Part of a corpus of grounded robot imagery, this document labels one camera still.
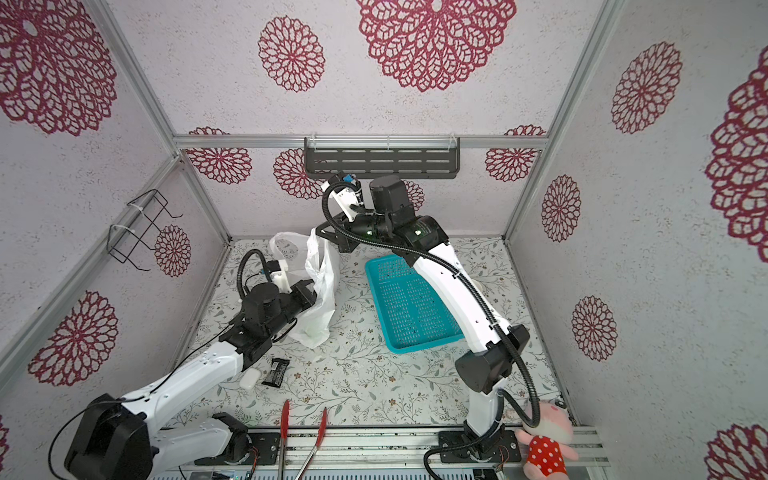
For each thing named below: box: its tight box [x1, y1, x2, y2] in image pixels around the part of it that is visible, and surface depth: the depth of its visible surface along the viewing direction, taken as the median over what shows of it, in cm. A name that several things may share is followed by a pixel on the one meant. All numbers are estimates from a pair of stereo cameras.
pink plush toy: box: [515, 401, 579, 480], surface depth 70 cm
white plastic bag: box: [269, 227, 341, 349], surface depth 73 cm
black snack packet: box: [261, 358, 290, 388], surface depth 87 cm
